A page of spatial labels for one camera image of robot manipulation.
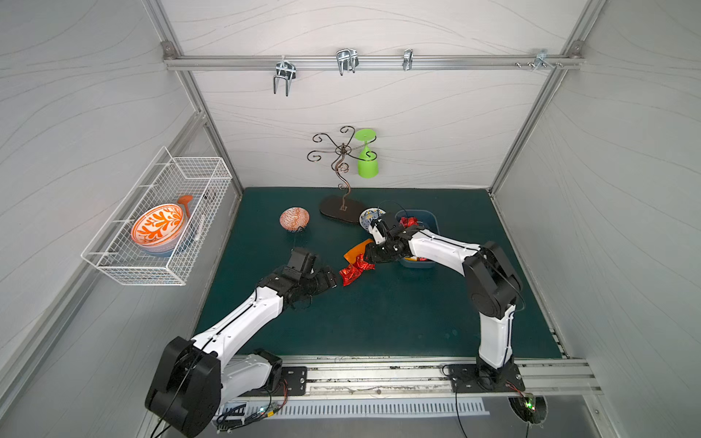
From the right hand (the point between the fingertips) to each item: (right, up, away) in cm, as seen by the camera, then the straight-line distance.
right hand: (369, 255), depth 94 cm
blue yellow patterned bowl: (+1, +14, +13) cm, 19 cm away
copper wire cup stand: (-14, +18, +17) cm, 28 cm away
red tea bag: (+16, +12, +10) cm, 22 cm away
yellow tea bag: (+15, -1, -1) cm, 15 cm away
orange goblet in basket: (-52, +19, -19) cm, 59 cm away
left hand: (-13, -7, -11) cm, 18 cm away
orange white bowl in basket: (-51, +11, -31) cm, 61 cm away
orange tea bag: (-3, +2, +4) cm, 6 cm away
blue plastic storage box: (+24, +12, +11) cm, 29 cm away
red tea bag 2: (-5, -5, -1) cm, 7 cm away
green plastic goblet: (0, +33, -1) cm, 33 cm away
